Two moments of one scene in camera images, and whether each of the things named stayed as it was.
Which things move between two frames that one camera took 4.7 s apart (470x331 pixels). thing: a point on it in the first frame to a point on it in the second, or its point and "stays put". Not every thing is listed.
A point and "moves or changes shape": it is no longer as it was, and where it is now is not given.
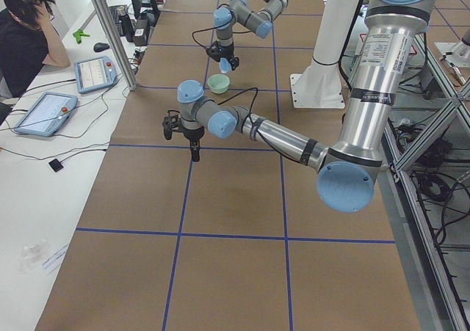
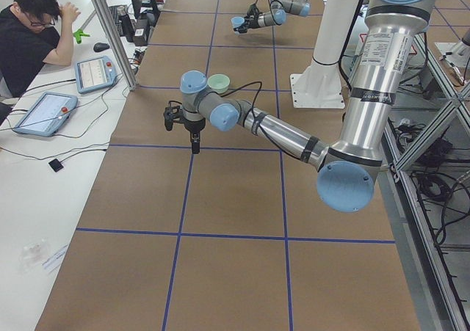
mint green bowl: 219,83 stays put
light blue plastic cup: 225,65 moves or changes shape
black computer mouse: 100,46 stays put
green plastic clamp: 78,35 stays put
